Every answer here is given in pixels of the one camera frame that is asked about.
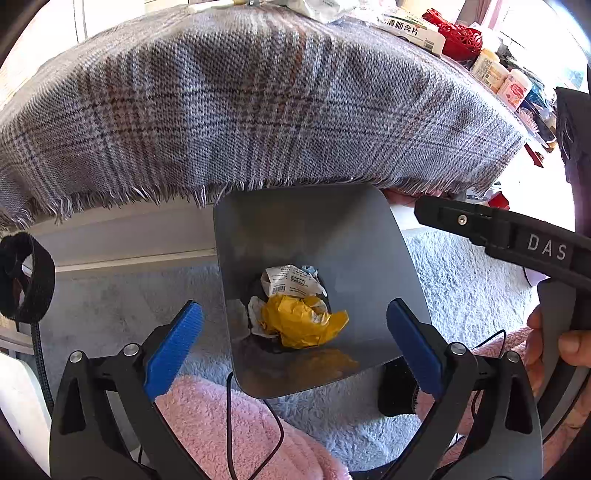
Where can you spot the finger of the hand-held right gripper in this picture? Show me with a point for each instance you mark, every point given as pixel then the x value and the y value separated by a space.
pixel 452 217

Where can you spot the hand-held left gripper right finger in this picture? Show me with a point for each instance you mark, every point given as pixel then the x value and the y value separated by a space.
pixel 413 346

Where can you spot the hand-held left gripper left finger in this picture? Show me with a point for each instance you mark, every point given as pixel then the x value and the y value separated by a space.
pixel 178 346

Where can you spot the grey trash bin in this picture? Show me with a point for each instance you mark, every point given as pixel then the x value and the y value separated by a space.
pixel 323 240

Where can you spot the white green medicine box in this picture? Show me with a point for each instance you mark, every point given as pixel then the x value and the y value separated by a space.
pixel 411 30

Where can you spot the person's right hand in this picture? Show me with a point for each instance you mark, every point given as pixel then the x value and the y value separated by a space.
pixel 575 346

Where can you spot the white crumpled tissue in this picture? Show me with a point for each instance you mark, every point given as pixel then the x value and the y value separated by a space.
pixel 256 314

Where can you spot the pink fleece cloth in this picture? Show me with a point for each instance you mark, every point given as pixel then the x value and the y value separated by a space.
pixel 207 429
pixel 517 344

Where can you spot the yellow crumpled wrapper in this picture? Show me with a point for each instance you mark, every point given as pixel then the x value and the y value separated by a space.
pixel 295 323

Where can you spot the pink hairbrush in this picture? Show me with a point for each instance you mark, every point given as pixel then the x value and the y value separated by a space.
pixel 528 121

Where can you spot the white crumpled barcode paper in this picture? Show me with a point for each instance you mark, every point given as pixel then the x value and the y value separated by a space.
pixel 286 281

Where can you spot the white jar pink label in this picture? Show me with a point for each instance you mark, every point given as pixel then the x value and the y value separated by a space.
pixel 515 90

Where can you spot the cream labelled bottle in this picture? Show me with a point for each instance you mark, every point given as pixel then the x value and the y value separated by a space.
pixel 489 71

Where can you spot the red mesh ornament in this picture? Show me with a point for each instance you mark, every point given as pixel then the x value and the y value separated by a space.
pixel 461 37

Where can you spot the grey plaid fringed cloth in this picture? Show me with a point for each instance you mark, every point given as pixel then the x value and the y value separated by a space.
pixel 231 115

